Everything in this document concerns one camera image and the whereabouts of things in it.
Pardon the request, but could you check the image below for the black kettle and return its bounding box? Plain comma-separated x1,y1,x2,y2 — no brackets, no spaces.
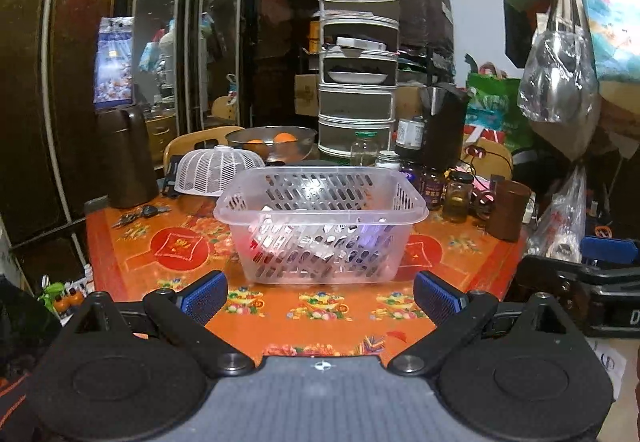
419,84,471,173

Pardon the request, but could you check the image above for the orange printed tablecloth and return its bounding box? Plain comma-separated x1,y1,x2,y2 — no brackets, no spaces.
85,194,531,368

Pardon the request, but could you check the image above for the purple cube box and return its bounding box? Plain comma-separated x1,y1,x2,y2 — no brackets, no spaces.
350,219,396,267

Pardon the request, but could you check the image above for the white plate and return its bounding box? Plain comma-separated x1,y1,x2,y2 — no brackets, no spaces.
327,70,388,83

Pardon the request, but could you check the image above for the brown thermos jug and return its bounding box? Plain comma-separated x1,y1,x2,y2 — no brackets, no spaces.
96,104,160,209

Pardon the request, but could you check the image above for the clear plastic basket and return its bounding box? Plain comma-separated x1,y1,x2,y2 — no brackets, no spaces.
213,166,430,285

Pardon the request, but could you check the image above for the small purple jar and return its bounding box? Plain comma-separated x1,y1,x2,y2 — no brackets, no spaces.
400,163,423,193

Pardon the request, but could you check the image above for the person's right forearm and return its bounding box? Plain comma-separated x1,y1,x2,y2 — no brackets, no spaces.
631,362,640,442

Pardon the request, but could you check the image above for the black stacked box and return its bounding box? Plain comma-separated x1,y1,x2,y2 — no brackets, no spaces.
398,0,455,72

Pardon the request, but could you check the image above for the brown cardboard box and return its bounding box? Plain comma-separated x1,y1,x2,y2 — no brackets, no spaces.
294,74,321,117

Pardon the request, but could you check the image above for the dark purple jar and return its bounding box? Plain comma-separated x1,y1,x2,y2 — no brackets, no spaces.
421,167,447,210

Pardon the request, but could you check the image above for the bunch of keys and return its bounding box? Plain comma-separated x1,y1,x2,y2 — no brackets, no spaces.
112,204,172,229

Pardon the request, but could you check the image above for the green shopping bag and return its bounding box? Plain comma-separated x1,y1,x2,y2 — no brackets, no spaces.
465,64,536,153

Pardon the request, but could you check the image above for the blue hanging picture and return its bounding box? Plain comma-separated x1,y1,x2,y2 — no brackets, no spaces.
94,16,135,110

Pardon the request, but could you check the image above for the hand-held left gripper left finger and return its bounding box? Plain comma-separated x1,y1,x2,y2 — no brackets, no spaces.
50,270,256,378

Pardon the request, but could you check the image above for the black flat device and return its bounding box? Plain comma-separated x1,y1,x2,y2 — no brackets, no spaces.
161,154,181,197

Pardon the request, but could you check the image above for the glass jar with yellow liquid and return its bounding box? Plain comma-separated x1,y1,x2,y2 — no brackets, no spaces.
442,171,475,223

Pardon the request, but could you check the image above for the dark jar with white label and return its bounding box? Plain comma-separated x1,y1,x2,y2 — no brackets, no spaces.
395,117,425,157

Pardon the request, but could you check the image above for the hanging clear plastic bag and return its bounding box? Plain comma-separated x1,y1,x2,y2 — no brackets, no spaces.
517,0,601,123

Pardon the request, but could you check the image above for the white and purple flat box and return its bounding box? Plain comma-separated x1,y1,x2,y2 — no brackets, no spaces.
336,36,386,51

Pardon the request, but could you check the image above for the dark wardrobe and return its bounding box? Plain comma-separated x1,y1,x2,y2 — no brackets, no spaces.
0,0,336,267

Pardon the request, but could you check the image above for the colourful printed bag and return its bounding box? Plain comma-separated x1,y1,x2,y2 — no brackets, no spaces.
575,0,640,82

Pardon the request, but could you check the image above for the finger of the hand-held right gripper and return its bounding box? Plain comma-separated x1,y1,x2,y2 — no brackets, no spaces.
581,236,640,266

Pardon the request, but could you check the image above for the white lidded jar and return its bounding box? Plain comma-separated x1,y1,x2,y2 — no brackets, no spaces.
375,150,402,171

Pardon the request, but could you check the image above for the clear glass jar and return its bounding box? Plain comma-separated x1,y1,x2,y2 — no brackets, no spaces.
350,132,379,167

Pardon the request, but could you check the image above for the white mesh food cover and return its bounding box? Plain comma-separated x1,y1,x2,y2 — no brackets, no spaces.
173,145,266,197

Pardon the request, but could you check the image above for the metal bowl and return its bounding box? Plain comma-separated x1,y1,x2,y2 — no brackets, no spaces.
225,126,318,165

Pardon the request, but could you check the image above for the white box of small bottles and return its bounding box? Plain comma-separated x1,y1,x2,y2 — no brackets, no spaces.
40,274,93,323

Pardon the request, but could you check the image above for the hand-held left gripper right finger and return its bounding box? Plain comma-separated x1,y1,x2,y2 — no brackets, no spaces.
388,270,592,377

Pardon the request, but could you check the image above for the plastic bag of bottles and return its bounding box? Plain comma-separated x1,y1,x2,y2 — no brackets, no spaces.
527,167,588,257

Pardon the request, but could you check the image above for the brown cup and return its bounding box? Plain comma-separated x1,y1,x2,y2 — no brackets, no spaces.
486,179,532,243

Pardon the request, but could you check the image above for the tiered food cover rack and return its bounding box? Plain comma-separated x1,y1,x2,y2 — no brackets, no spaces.
314,0,402,160

